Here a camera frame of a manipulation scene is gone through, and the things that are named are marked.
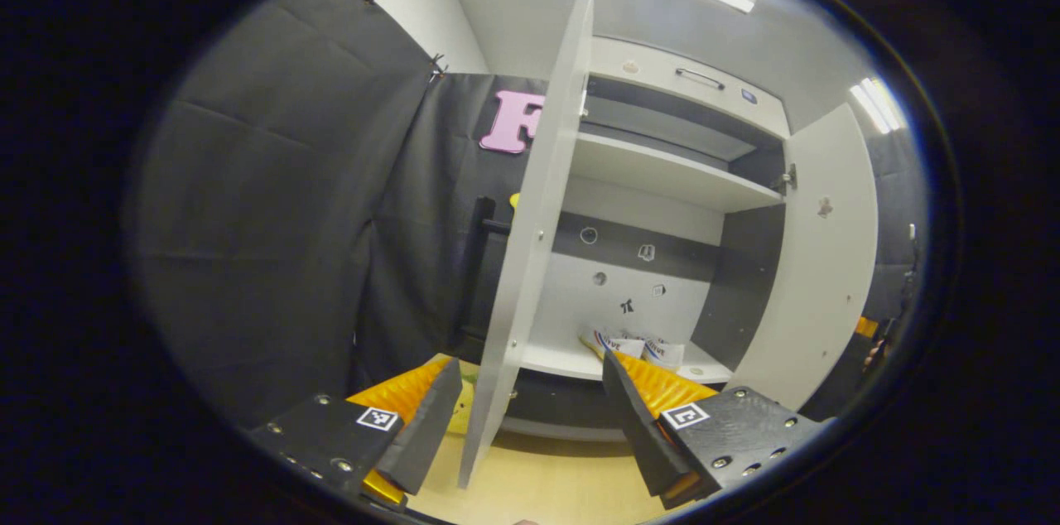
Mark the white cabinet drawer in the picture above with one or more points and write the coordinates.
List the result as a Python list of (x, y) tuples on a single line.
[(654, 78)]

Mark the white cabinet shelf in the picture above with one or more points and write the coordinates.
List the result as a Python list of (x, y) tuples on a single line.
[(662, 173), (555, 359)]

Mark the metal door hinge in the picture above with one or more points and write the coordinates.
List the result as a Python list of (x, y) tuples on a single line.
[(787, 177)]

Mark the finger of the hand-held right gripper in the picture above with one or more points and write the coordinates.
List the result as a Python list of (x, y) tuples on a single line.
[(867, 327)]

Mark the white cabinet door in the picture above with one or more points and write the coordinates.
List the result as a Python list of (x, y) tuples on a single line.
[(820, 276), (530, 260)]

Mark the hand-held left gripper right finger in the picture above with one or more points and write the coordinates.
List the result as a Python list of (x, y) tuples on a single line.
[(642, 426)]

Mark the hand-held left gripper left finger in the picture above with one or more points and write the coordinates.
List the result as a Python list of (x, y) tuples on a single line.
[(418, 434)]

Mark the white sneaker shoe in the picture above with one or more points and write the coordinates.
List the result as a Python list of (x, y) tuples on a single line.
[(665, 355), (617, 344)]

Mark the white shoe cabinet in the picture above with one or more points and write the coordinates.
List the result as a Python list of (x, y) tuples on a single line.
[(580, 293)]

